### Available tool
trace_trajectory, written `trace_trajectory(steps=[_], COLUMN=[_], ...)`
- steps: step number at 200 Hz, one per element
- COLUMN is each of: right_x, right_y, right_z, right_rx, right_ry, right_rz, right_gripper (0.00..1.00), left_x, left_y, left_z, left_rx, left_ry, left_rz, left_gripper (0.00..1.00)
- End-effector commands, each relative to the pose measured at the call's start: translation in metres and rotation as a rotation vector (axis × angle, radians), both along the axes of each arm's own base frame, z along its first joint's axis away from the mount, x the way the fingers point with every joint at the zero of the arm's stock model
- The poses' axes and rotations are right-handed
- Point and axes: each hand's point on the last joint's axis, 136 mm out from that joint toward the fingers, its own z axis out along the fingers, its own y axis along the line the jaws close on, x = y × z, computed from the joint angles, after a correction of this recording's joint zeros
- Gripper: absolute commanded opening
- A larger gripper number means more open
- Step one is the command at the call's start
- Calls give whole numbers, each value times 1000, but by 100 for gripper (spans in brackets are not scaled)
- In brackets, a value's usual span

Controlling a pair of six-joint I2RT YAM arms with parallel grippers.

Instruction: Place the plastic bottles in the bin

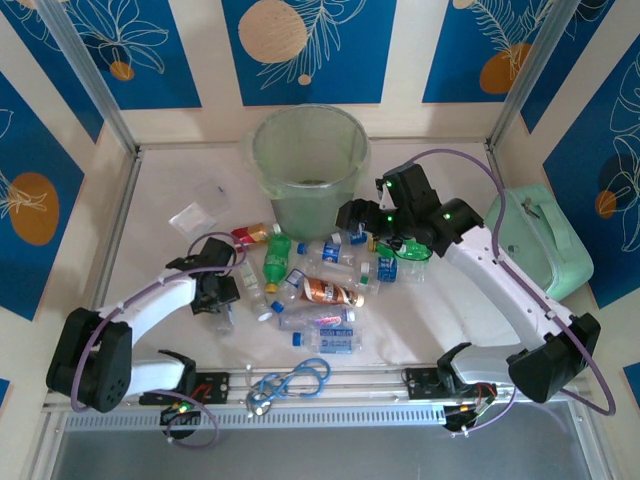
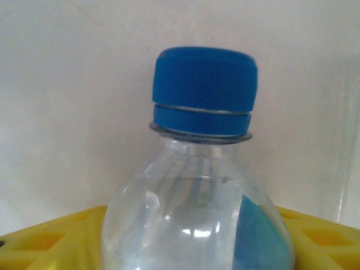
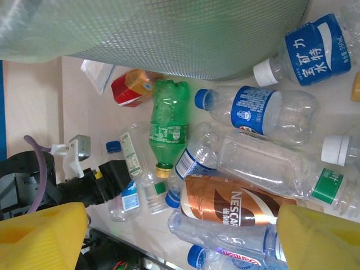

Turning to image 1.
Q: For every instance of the clear bottle blue cap label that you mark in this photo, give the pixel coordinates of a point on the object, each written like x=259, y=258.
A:
x=332, y=342

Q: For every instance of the small clear crushed bottle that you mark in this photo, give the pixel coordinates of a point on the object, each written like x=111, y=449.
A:
x=226, y=322

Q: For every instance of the aluminium frame post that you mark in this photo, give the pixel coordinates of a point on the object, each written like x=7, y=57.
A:
x=530, y=70
x=85, y=70

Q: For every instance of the translucent green waste bin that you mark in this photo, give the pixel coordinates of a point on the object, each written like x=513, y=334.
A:
x=300, y=215

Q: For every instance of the grey metal sheet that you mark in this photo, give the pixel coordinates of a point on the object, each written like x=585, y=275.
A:
x=325, y=455

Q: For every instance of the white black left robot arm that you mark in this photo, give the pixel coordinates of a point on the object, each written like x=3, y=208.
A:
x=160, y=300

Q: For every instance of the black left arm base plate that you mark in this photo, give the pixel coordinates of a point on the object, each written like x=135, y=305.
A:
x=215, y=387

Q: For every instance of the copper label plastic bottle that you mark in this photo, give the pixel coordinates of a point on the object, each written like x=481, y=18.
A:
x=325, y=295

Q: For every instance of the aluminium front rail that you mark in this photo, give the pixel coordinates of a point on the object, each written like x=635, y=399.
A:
x=360, y=385

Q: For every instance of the red label plastic bottle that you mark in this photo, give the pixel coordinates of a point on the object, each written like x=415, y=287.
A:
x=252, y=233

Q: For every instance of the clear bag white contents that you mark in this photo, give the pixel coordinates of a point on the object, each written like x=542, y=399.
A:
x=192, y=218

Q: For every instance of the clear bottle white cap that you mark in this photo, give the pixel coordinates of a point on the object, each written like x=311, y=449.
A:
x=252, y=287

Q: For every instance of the blue label bottle white cap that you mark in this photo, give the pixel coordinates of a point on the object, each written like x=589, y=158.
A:
x=386, y=270

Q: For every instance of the clear bottle red blue label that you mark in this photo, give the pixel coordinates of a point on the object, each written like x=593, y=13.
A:
x=315, y=320

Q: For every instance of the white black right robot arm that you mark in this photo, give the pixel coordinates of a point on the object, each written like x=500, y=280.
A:
x=500, y=295

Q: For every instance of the aluminium table side rail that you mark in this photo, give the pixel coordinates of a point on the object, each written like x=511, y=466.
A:
x=111, y=225
x=494, y=162

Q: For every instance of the clear bottle blue white label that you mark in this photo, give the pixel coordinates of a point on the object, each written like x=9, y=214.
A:
x=330, y=254

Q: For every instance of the mint green zipper bag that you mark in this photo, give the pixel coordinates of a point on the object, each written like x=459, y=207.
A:
x=550, y=250

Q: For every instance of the clear bottle round blue logo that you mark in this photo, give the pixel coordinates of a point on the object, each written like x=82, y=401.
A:
x=296, y=280

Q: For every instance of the white table cover sheet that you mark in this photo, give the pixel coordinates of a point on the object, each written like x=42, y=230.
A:
x=240, y=340

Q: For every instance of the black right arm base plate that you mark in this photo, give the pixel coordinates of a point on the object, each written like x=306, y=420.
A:
x=417, y=385

